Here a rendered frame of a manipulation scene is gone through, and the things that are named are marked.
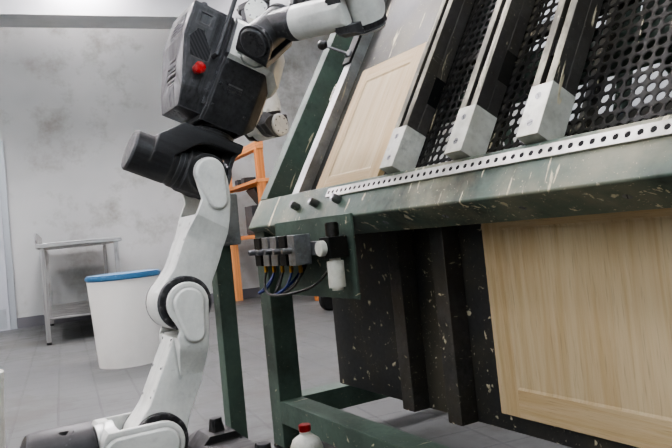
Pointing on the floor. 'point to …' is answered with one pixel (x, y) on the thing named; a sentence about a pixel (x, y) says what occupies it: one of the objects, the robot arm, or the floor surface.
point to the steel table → (50, 279)
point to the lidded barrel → (123, 318)
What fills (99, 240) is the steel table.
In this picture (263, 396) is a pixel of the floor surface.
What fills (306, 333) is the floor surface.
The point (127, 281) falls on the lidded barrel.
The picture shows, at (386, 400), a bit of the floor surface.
